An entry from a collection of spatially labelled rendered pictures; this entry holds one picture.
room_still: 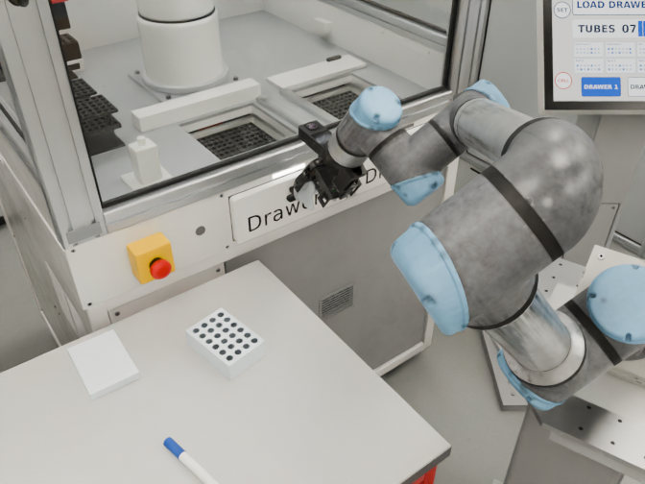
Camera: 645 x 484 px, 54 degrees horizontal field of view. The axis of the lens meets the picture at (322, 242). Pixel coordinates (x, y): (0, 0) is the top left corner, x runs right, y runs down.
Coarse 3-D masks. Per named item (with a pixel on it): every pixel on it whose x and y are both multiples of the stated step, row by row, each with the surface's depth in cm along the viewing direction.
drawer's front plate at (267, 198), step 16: (288, 176) 132; (256, 192) 128; (272, 192) 130; (288, 192) 133; (240, 208) 127; (256, 208) 130; (272, 208) 133; (288, 208) 136; (304, 208) 139; (320, 208) 142; (240, 224) 129; (256, 224) 132; (272, 224) 135; (240, 240) 132
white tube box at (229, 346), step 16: (208, 320) 117; (224, 320) 118; (192, 336) 114; (208, 336) 114; (224, 336) 114; (240, 336) 114; (256, 336) 114; (208, 352) 112; (224, 352) 112; (240, 352) 112; (256, 352) 113; (224, 368) 110; (240, 368) 111
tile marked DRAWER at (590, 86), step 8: (584, 80) 150; (592, 80) 150; (600, 80) 150; (608, 80) 150; (616, 80) 150; (584, 88) 150; (592, 88) 150; (600, 88) 150; (608, 88) 150; (616, 88) 150; (584, 96) 150; (592, 96) 150; (600, 96) 150; (608, 96) 150; (616, 96) 150
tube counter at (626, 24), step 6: (624, 24) 151; (630, 24) 151; (636, 24) 151; (642, 24) 151; (624, 30) 151; (630, 30) 151; (636, 30) 151; (642, 30) 151; (624, 36) 150; (630, 36) 150; (636, 36) 150; (642, 36) 150
